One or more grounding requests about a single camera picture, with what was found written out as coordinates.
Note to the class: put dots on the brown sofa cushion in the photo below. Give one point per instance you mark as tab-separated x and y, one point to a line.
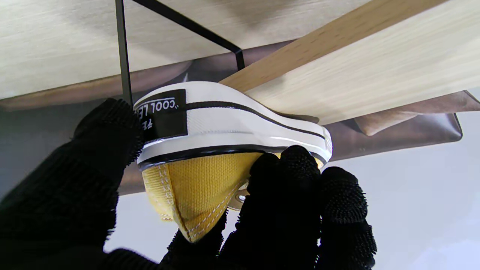
382	122

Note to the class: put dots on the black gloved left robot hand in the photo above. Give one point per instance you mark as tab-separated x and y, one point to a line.
67	195

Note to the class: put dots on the small wooden black-legged bench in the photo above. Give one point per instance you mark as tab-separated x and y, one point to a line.
375	67

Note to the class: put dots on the yellow canvas sneaker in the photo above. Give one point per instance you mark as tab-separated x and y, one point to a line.
225	123

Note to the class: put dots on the dark brown leather sofa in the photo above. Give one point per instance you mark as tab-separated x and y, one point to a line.
412	140

